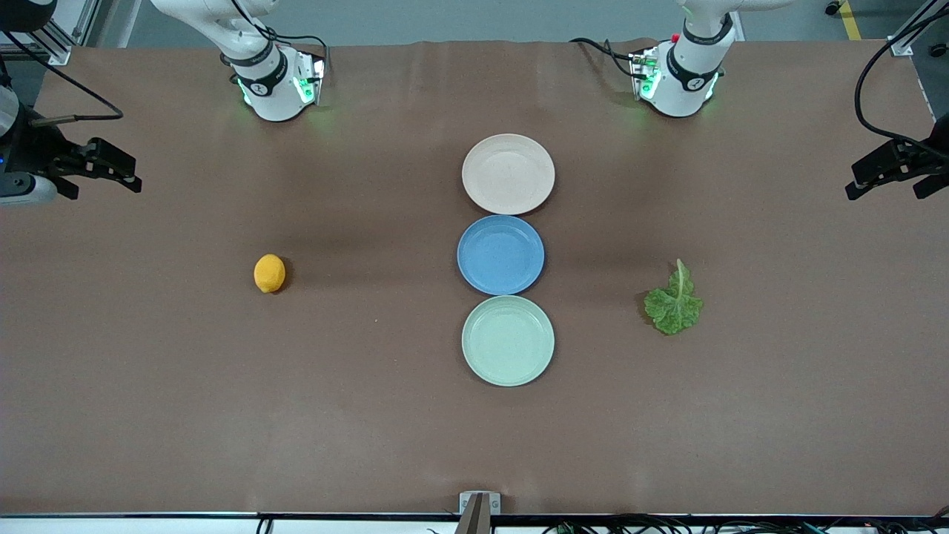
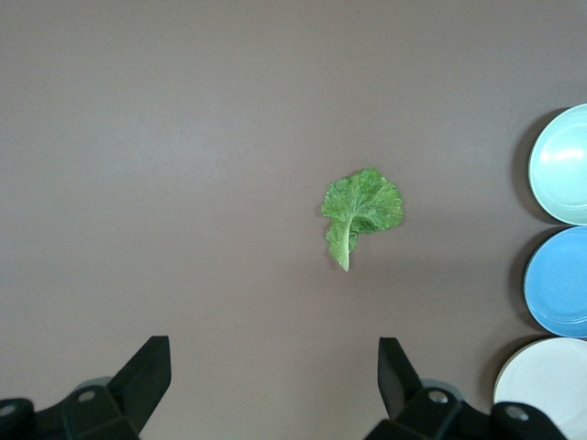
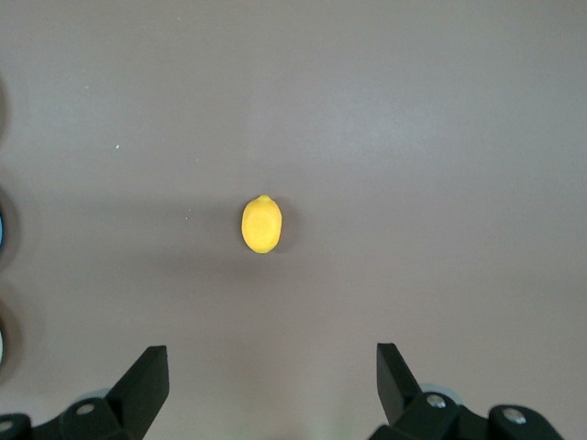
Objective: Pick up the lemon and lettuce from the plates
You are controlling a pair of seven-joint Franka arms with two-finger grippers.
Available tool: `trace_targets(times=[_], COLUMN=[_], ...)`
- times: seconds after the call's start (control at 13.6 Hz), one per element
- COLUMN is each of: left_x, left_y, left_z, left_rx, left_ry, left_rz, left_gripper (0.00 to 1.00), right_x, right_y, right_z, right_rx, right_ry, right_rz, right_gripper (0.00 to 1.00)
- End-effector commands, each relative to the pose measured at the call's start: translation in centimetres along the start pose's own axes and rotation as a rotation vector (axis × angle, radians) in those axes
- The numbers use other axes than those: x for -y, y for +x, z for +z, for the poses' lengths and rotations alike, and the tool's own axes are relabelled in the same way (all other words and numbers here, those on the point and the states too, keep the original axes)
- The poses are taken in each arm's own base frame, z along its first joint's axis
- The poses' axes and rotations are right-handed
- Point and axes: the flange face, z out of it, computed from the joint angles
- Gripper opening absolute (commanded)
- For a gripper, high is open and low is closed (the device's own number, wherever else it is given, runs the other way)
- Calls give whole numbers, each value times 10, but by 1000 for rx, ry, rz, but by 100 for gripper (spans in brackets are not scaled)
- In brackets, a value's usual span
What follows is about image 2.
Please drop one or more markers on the blue round plate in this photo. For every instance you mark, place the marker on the blue round plate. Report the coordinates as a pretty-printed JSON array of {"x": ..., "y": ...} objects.
[{"x": 559, "y": 284}]

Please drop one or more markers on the beige round plate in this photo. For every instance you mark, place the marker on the beige round plate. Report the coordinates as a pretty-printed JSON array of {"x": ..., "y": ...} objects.
[{"x": 550, "y": 373}]

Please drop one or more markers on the green lettuce leaf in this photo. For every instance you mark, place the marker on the green lettuce leaf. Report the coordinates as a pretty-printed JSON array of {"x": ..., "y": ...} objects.
[{"x": 362, "y": 201}]

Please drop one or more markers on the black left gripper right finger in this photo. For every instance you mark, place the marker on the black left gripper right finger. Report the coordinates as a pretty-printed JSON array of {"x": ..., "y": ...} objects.
[{"x": 426, "y": 412}]

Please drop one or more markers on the pale green round plate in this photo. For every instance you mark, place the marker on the pale green round plate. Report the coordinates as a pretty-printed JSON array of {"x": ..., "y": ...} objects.
[{"x": 564, "y": 169}]

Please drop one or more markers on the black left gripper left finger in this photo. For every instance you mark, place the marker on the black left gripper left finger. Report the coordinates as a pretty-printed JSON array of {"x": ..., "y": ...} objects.
[{"x": 105, "y": 408}]

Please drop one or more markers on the brown table cover sheet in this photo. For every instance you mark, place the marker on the brown table cover sheet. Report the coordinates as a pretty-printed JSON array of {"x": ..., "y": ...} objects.
[{"x": 183, "y": 160}]

